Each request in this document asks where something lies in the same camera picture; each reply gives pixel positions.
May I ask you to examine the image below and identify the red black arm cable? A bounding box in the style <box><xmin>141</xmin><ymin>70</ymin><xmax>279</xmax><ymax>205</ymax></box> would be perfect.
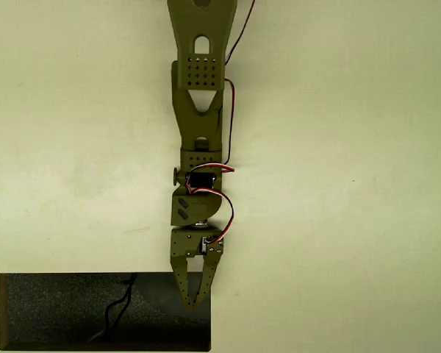
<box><xmin>224</xmin><ymin>0</ymin><xmax>257</xmax><ymax>66</ymax></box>

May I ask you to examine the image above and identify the red black white servo cable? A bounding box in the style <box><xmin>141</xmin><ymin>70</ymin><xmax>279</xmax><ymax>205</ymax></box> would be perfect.
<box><xmin>185</xmin><ymin>77</ymin><xmax>236</xmax><ymax>187</ymax></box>

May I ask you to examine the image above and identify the looped red white black cable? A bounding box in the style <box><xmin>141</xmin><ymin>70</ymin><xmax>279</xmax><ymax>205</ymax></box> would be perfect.
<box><xmin>187</xmin><ymin>188</ymin><xmax>235</xmax><ymax>246</ymax></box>

